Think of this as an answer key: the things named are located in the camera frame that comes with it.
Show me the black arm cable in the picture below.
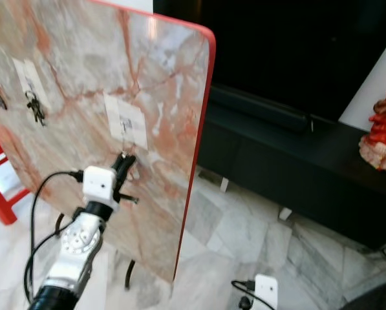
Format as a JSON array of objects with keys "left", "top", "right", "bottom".
[
  {"left": 231, "top": 279, "right": 260, "bottom": 310},
  {"left": 23, "top": 169, "right": 85, "bottom": 305}
]

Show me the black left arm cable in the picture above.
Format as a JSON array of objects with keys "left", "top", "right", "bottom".
[{"left": 23, "top": 169, "right": 85, "bottom": 305}]

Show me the white adhesive wall hook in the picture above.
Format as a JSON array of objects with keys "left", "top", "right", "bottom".
[
  {"left": 103, "top": 92, "right": 149, "bottom": 151},
  {"left": 12, "top": 57, "right": 50, "bottom": 108}
]

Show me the marble table top red edge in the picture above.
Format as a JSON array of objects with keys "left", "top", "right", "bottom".
[{"left": 0, "top": 0, "right": 217, "bottom": 283}]

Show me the black TV cabinet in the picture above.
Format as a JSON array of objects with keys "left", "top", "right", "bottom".
[{"left": 196, "top": 103, "right": 386, "bottom": 250}]

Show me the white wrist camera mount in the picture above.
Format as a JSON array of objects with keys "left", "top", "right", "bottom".
[
  {"left": 82, "top": 165, "right": 118, "bottom": 211},
  {"left": 253, "top": 274, "right": 279, "bottom": 310}
]

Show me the black curved table leg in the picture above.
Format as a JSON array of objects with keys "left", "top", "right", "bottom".
[{"left": 124, "top": 260, "right": 137, "bottom": 291}]

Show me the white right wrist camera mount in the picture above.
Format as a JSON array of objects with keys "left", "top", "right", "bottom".
[{"left": 253, "top": 274, "right": 279, "bottom": 310}]

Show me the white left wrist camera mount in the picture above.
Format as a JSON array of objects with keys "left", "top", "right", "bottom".
[{"left": 82, "top": 165, "right": 118, "bottom": 211}]

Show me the black soundbar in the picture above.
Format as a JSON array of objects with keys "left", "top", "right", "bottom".
[{"left": 208, "top": 84, "right": 314, "bottom": 134}]

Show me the black television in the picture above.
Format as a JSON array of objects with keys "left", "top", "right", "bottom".
[{"left": 152, "top": 0, "right": 386, "bottom": 125}]

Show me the red plastic stool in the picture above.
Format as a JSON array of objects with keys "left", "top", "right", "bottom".
[{"left": 0, "top": 123, "right": 27, "bottom": 226}]

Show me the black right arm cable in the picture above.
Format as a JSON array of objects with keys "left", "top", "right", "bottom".
[{"left": 231, "top": 279, "right": 260, "bottom": 310}]

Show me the red figurine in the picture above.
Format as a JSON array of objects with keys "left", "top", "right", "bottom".
[{"left": 359, "top": 82, "right": 386, "bottom": 176}]

